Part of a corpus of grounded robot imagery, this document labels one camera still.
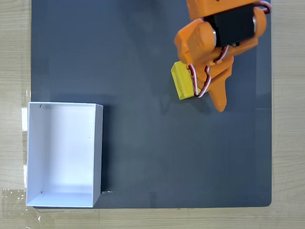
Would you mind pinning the yellow cube block with stud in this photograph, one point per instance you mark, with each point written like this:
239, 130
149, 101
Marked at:
182, 81

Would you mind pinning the white open cardboard box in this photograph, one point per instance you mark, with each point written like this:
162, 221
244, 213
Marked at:
62, 152

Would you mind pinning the dark grey table mat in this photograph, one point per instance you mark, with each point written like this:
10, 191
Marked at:
152, 143

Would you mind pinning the clear tape strip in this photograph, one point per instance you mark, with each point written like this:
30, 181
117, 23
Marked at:
25, 112

